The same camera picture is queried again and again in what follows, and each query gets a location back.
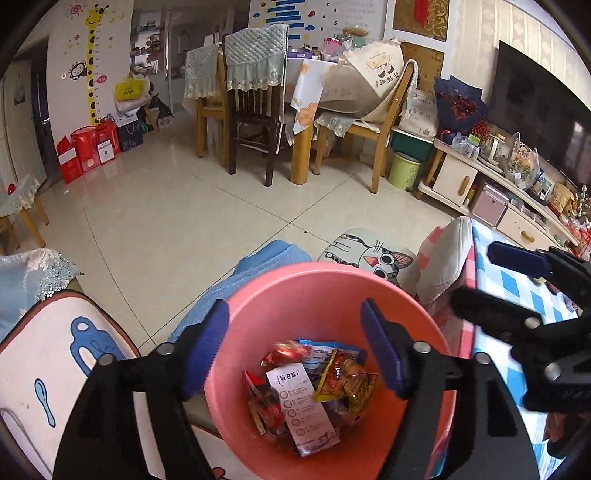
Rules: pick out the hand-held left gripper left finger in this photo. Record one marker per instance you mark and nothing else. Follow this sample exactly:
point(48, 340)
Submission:
point(207, 350)

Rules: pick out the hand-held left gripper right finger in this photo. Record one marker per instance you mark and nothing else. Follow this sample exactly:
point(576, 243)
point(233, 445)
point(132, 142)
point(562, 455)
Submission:
point(383, 350)

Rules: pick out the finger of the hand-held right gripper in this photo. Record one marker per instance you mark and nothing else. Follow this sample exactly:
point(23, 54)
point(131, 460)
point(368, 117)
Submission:
point(494, 309)
point(517, 258)

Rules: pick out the shiny red snack bag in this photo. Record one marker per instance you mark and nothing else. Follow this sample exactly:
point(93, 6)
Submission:
point(286, 353)

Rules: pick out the pink plastic bin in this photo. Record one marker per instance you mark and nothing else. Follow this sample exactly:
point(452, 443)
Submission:
point(323, 295)

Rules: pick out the blue checked tablecloth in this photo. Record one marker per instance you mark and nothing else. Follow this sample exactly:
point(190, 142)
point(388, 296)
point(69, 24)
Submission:
point(503, 277)

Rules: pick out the pink storage box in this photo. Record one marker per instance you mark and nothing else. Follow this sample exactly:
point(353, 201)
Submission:
point(489, 205)

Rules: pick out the yellow snack box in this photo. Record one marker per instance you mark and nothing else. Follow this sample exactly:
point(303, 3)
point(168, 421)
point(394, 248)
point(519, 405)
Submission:
point(559, 198)

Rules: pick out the dried flower bunch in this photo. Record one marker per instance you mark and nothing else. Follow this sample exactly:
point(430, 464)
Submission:
point(582, 201)

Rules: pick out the light blue towel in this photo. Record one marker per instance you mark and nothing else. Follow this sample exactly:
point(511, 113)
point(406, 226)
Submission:
point(258, 272)

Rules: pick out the cream television cabinet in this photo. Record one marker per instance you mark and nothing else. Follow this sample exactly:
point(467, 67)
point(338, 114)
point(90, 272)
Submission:
point(461, 180)

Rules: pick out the cat print round cushion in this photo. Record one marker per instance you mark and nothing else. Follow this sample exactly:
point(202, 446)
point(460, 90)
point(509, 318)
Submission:
point(364, 256)

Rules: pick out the clear plastic bag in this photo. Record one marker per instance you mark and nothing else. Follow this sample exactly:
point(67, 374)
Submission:
point(521, 159)

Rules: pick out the pack of small bottles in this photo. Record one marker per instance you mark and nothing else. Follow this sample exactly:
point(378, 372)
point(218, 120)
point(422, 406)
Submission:
point(464, 144)

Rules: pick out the red berry sprig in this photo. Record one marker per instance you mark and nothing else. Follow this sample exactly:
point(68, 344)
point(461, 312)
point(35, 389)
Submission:
point(480, 129)

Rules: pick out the green plastic bucket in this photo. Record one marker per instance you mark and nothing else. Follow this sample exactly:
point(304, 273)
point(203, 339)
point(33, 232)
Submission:
point(404, 170)

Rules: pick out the black television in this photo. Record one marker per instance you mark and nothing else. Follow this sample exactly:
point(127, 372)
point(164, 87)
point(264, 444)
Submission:
point(540, 115)

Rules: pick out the white cushion with blue print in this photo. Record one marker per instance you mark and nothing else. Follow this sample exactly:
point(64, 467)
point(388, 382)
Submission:
point(46, 369)

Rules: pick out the dark blue flower bouquet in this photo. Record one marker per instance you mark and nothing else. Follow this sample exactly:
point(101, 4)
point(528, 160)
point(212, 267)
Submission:
point(461, 104)

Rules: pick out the white paper bag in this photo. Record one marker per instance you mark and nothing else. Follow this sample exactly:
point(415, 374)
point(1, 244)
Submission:
point(418, 113)

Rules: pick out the light wooden chair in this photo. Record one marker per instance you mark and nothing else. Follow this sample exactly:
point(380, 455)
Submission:
point(207, 120)
point(383, 134)

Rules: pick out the light blue lace cloth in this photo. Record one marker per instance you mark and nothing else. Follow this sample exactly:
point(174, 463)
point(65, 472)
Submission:
point(32, 277)

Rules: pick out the grey quilted chair cover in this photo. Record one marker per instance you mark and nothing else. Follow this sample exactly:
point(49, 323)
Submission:
point(410, 76)
point(254, 55)
point(203, 69)

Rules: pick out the dark blue gift bag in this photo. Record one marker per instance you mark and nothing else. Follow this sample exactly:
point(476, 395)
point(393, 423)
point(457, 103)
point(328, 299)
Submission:
point(130, 136)

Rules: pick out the red gift bag white label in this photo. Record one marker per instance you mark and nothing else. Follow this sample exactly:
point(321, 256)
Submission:
point(107, 143)

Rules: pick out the dark wooden chair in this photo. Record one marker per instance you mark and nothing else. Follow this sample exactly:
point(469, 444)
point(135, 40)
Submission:
point(251, 120)

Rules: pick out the small covered wooden stool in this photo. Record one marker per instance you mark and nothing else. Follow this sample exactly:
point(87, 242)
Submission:
point(21, 207)

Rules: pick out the gold framed picture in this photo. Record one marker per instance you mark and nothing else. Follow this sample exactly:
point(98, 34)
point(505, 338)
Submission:
point(420, 18)

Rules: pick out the white cloth with orange print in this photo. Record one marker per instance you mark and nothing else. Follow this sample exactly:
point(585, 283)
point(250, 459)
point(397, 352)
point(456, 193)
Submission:
point(304, 101)

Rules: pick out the yellow carrier bag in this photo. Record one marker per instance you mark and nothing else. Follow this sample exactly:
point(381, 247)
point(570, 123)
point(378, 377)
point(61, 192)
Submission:
point(131, 87)

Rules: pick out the giraffe height chart sticker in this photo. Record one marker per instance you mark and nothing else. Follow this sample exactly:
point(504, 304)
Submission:
point(97, 60)

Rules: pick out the wall poster with blue bars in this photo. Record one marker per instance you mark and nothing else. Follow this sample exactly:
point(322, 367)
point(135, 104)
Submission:
point(318, 18)

